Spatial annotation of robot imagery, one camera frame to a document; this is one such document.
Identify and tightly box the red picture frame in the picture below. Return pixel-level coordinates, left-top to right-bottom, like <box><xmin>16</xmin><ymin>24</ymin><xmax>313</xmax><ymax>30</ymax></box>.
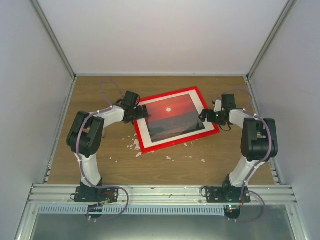
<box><xmin>134</xmin><ymin>86</ymin><xmax>220</xmax><ymax>153</ymax></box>

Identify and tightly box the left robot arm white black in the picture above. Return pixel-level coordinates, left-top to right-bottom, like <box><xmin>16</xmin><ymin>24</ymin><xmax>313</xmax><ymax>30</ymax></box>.
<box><xmin>66</xmin><ymin>91</ymin><xmax>149</xmax><ymax>202</ymax></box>

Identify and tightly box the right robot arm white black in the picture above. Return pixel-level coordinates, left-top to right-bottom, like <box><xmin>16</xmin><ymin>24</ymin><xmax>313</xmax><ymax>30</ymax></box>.
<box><xmin>198</xmin><ymin>93</ymin><xmax>279</xmax><ymax>203</ymax></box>

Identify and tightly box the sunset photo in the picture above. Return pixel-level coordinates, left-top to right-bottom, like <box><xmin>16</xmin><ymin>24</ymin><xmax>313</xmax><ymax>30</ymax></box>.
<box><xmin>145</xmin><ymin>94</ymin><xmax>205</xmax><ymax>143</ymax></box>

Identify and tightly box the white debris pile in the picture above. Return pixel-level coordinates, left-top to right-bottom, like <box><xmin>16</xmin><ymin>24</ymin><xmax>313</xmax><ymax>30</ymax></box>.
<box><xmin>127</xmin><ymin>133</ymin><xmax>142</xmax><ymax>158</ymax></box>

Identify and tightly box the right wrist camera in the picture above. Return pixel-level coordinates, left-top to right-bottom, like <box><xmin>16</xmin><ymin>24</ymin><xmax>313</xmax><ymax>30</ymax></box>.
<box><xmin>212</xmin><ymin>99</ymin><xmax>223</xmax><ymax>112</ymax></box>

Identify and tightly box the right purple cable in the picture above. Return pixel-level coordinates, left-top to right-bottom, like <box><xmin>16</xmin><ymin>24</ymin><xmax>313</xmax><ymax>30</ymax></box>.
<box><xmin>219</xmin><ymin>89</ymin><xmax>273</xmax><ymax>223</ymax></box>

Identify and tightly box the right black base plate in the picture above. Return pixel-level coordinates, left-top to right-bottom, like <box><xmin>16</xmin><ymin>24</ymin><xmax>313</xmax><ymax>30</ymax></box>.
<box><xmin>199</xmin><ymin>185</ymin><xmax>251</xmax><ymax>204</ymax></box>

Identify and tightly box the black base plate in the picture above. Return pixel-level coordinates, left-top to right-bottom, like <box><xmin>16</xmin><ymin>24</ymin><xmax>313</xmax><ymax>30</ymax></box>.
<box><xmin>199</xmin><ymin>185</ymin><xmax>251</xmax><ymax>204</ymax></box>
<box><xmin>70</xmin><ymin>185</ymin><xmax>119</xmax><ymax>204</ymax></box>

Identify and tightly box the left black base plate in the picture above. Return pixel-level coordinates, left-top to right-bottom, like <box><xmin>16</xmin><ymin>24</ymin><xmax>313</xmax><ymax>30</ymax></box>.
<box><xmin>70</xmin><ymin>185</ymin><xmax>119</xmax><ymax>204</ymax></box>

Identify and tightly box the grey slotted cable duct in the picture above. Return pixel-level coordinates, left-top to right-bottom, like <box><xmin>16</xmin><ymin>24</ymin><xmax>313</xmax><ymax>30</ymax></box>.
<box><xmin>38</xmin><ymin>204</ymin><xmax>225</xmax><ymax>216</ymax></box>

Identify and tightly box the aluminium rail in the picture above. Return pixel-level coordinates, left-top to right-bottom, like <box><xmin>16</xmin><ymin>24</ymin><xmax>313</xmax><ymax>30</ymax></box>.
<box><xmin>27</xmin><ymin>184</ymin><xmax>297</xmax><ymax>205</ymax></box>

